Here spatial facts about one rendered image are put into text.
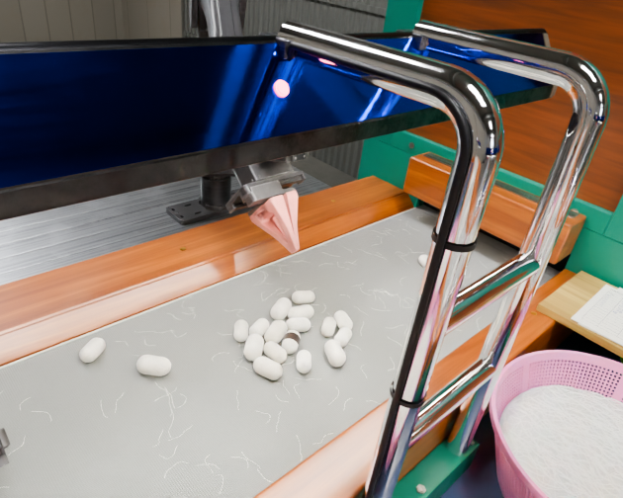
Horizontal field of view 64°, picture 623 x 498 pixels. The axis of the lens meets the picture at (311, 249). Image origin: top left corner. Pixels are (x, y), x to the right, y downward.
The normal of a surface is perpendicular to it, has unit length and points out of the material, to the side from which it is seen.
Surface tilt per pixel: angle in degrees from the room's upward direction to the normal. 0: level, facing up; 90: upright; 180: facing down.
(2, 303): 0
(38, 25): 90
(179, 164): 90
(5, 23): 90
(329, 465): 0
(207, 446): 0
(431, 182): 90
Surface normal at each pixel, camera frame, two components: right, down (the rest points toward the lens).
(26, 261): 0.11, -0.85
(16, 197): 0.67, 0.45
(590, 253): -0.73, 0.29
